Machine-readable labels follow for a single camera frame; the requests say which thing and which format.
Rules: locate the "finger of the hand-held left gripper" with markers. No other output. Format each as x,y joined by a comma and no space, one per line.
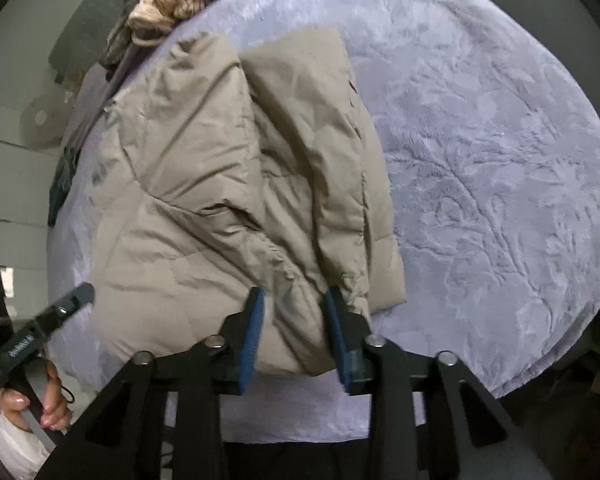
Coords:
70,305

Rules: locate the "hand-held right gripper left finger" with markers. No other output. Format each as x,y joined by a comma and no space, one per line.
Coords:
250,345

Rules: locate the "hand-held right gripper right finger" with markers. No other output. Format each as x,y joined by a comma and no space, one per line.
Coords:
337,345

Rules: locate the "beige puffer jacket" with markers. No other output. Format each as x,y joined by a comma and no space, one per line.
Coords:
205,185

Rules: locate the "person's left forearm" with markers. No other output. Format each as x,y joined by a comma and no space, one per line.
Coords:
15,445

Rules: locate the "person's left hand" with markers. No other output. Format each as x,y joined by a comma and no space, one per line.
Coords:
55,400

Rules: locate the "dark green cloth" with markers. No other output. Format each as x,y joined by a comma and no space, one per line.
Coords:
59,195

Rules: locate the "white round fan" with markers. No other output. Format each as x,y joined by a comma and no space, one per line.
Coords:
40,120

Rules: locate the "lavender plush blanket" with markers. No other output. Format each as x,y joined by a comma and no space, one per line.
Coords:
480,160

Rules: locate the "grey headboard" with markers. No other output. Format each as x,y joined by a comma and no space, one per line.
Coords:
80,35

